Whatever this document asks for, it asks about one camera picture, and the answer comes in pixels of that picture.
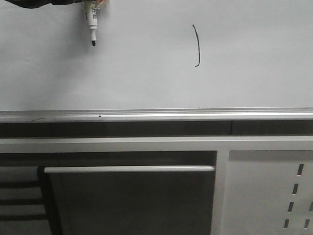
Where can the white perforated side panel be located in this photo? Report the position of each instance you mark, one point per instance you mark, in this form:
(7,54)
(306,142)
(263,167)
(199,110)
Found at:
(269,193)

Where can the white metal stand frame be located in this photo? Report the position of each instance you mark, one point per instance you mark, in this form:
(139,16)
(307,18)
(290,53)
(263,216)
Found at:
(221,145)

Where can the aluminium whiteboard marker tray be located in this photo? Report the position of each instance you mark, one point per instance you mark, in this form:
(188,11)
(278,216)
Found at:
(176,114)

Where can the large white whiteboard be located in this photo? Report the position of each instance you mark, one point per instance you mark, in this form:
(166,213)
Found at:
(158,54)

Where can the white whiteboard marker black tip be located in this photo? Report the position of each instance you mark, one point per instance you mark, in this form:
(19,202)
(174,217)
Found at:
(90,10)

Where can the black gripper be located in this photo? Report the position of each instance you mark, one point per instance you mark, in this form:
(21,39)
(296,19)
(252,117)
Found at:
(32,4)

